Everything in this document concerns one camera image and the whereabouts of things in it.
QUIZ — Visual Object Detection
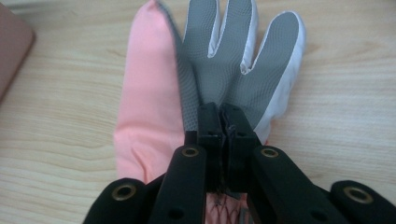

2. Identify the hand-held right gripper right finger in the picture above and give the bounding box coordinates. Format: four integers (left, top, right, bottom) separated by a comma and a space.
219, 102, 263, 193

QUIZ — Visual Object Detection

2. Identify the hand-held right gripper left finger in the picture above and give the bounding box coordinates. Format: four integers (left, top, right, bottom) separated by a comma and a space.
184, 102, 226, 193

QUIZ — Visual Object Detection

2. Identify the pink and grey ski glove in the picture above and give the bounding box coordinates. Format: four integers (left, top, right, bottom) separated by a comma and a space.
113, 0, 307, 224

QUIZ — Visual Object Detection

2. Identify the pink basin with grey rim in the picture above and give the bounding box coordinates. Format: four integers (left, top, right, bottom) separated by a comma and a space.
0, 2, 35, 105

